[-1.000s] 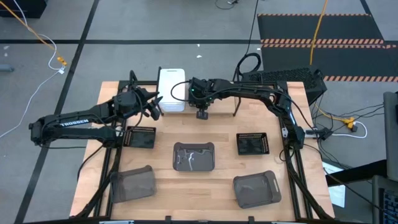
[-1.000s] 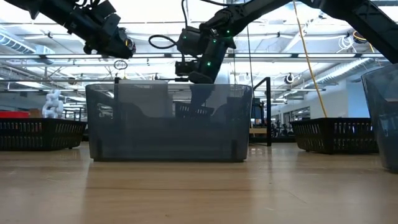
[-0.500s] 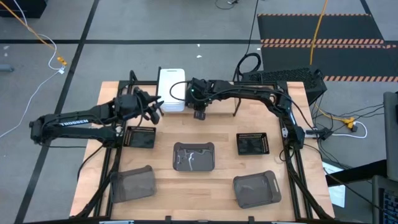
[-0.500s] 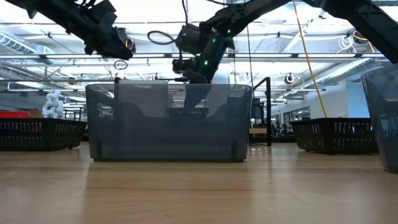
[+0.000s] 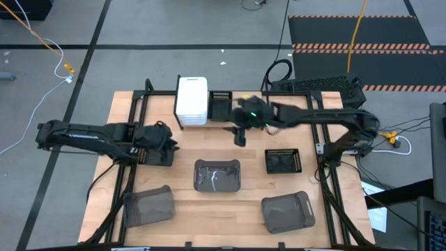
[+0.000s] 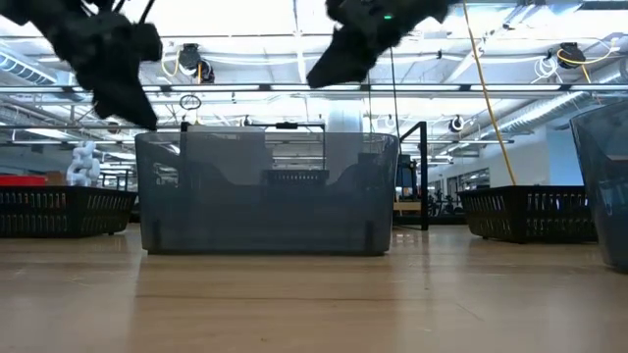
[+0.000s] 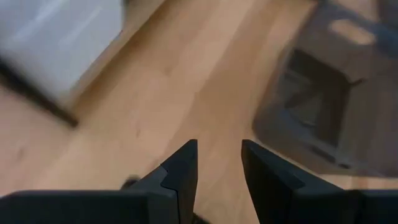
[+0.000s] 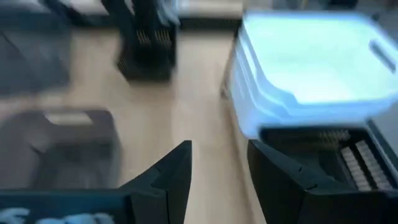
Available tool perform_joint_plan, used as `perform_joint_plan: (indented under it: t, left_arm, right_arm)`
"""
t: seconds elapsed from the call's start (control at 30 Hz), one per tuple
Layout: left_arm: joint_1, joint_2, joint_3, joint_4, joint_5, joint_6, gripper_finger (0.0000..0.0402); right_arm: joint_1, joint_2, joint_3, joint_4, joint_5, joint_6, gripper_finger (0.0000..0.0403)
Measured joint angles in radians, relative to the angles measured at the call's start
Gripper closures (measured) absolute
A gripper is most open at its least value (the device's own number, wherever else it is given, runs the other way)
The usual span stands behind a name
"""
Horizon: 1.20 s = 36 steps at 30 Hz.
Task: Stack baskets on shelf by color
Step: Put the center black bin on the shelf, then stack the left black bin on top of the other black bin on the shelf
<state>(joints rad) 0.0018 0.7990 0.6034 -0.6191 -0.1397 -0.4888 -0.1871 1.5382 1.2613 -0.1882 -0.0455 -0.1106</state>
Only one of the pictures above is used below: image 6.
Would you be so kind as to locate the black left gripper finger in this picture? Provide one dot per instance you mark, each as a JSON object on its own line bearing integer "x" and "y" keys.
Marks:
{"x": 125, "y": 105}

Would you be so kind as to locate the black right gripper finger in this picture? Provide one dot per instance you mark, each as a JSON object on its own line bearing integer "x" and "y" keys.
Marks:
{"x": 341, "y": 64}

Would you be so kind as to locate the black slotted plastic basket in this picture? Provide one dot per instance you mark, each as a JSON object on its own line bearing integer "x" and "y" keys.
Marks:
{"x": 530, "y": 211}
{"x": 294, "y": 177}
{"x": 59, "y": 211}

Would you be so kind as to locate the grey translucent plastic basket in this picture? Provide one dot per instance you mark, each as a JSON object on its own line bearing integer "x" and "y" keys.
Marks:
{"x": 265, "y": 220}
{"x": 611, "y": 196}

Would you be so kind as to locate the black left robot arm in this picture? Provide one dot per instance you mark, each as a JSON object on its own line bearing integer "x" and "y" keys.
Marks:
{"x": 10, "y": 10}

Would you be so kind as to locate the white stacked sculpture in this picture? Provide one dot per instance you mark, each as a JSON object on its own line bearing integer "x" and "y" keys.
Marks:
{"x": 83, "y": 164}

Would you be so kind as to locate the red bin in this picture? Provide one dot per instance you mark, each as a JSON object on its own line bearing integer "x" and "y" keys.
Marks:
{"x": 22, "y": 180}

